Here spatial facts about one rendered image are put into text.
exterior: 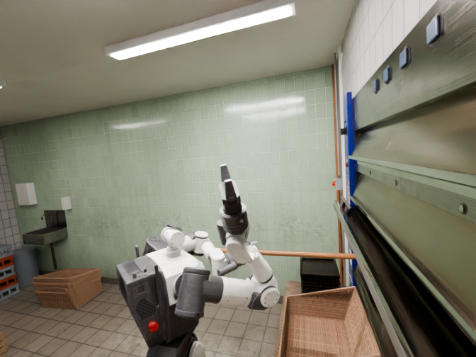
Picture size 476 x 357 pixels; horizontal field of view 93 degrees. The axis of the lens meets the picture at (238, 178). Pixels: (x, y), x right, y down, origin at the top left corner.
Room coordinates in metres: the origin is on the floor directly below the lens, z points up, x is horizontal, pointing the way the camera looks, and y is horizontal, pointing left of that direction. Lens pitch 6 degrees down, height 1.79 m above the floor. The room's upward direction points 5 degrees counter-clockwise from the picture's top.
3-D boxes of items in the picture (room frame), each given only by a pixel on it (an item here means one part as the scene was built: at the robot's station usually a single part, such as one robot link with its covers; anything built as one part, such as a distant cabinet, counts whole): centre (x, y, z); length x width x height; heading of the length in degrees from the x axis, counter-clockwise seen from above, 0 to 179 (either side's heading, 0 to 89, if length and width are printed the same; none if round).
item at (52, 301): (2.97, 2.42, 0.14); 0.56 x 0.49 x 0.28; 78
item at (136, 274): (0.90, 0.35, 1.26); 0.34 x 0.30 x 0.36; 37
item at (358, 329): (1.26, -0.43, 0.72); 0.56 x 0.49 x 0.28; 163
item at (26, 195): (3.73, 3.49, 1.45); 0.28 x 0.11 x 0.36; 72
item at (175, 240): (0.93, 0.29, 1.46); 0.10 x 0.07 x 0.09; 37
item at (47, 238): (3.46, 3.06, 0.69); 0.46 x 0.36 x 0.94; 72
